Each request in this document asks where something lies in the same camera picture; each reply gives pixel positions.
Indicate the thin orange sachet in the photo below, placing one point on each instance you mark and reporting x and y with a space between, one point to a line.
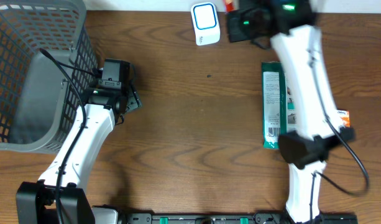
230 5

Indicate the white barcode scanner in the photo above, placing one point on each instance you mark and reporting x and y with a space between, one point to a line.
205 23

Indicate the green 3M gloves package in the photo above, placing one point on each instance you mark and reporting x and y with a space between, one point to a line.
279 110

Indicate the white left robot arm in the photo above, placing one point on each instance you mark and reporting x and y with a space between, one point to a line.
59 194

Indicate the grey plastic mesh basket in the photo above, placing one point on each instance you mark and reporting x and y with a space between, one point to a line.
46 58

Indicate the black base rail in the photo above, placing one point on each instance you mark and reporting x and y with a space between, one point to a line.
261 217

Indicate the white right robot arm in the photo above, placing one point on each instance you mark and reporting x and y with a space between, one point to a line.
294 36

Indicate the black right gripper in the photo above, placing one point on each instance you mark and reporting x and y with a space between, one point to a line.
238 32

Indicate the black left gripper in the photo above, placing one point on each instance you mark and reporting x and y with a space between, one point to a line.
131 94

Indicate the small orange tissue box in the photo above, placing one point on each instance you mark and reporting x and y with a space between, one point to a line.
344 115

